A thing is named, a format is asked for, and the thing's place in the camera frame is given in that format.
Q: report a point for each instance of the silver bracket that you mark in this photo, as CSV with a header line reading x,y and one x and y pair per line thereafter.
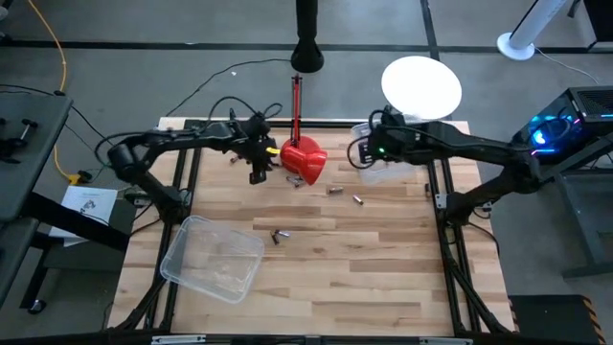
x,y
177,339
445,341

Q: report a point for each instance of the black clamp tool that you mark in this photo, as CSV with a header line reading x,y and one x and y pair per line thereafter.
x,y
14,144

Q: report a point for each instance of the silver battery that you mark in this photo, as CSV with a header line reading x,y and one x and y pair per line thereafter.
x,y
357,199
293,179
234,159
282,233

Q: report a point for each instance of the clear plastic bin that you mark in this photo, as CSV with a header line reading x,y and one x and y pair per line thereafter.
x,y
211,259
378,175

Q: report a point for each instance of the white round stool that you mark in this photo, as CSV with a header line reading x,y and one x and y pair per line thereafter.
x,y
421,81

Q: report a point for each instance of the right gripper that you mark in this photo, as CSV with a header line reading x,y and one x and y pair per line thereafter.
x,y
385,144

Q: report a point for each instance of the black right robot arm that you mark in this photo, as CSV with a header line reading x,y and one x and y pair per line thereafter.
x,y
479,144

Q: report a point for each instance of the white tower fan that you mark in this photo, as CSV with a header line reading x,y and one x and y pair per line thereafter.
x,y
519,40

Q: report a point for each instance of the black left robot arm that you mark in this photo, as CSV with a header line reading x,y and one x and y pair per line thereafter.
x,y
191,136

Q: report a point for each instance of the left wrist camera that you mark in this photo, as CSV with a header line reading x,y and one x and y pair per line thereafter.
x,y
257,176

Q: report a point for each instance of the black metal table frame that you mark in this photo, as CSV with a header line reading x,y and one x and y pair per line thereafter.
x,y
325,123

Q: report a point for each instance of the red desk lamp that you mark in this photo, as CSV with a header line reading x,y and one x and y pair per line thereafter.
x,y
304,158

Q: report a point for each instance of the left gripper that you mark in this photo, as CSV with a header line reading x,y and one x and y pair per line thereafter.
x,y
258,144

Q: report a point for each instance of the grey side table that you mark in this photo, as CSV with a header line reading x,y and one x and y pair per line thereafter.
x,y
29,158

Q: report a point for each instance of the black mat yellow stripes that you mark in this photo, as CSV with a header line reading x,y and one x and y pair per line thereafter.
x,y
551,318

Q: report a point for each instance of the grey equipment stand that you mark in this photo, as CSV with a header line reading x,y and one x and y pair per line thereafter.
x,y
589,220

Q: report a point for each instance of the black pole stand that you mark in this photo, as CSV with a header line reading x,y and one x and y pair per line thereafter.
x,y
306,48

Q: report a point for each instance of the black computer with coloured lights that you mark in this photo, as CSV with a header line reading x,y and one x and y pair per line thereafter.
x,y
589,103

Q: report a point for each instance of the white paper sheet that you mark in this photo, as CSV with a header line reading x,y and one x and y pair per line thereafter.
x,y
86,201

